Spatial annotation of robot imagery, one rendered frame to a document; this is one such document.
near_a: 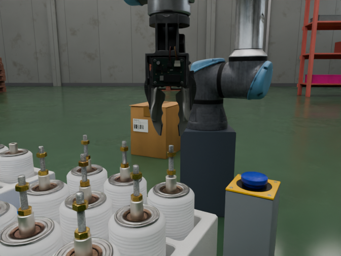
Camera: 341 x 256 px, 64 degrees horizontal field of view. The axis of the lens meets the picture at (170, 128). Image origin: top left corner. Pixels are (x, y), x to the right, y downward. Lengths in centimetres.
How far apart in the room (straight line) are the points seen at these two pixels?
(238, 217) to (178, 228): 16
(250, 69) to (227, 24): 983
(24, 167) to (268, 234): 70
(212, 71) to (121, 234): 60
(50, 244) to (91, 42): 1062
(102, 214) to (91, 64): 1048
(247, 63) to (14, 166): 73
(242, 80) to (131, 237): 58
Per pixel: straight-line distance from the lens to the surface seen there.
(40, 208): 61
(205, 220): 62
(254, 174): 46
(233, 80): 87
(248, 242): 46
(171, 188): 56
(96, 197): 56
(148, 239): 46
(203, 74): 91
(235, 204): 44
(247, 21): 88
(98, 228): 54
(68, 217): 53
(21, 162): 91
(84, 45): 1105
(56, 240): 47
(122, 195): 60
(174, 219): 55
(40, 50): 1168
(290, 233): 98
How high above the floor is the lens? 49
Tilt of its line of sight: 11 degrees down
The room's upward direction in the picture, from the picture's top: straight up
